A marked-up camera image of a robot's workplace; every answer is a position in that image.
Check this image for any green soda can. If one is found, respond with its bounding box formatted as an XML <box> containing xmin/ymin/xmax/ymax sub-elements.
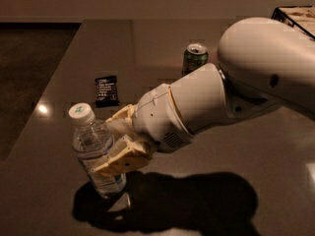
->
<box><xmin>182</xmin><ymin>43</ymin><xmax>209</xmax><ymax>76</ymax></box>

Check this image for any black snack bar wrapper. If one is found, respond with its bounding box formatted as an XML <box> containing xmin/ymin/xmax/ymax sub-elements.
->
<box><xmin>94</xmin><ymin>76</ymin><xmax>119</xmax><ymax>107</ymax></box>

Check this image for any clear plastic water bottle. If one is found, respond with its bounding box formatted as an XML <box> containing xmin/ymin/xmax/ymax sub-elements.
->
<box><xmin>68</xmin><ymin>103</ymin><xmax>126</xmax><ymax>199</ymax></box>

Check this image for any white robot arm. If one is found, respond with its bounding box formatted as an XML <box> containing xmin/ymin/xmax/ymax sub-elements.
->
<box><xmin>93</xmin><ymin>18</ymin><xmax>315</xmax><ymax>177</ymax></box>

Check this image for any black wire basket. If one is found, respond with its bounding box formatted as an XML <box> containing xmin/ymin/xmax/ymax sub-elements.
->
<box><xmin>272</xmin><ymin>5</ymin><xmax>315</xmax><ymax>39</ymax></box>

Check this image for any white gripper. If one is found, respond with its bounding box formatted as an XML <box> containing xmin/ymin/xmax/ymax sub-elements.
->
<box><xmin>93</xmin><ymin>84</ymin><xmax>193</xmax><ymax>177</ymax></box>

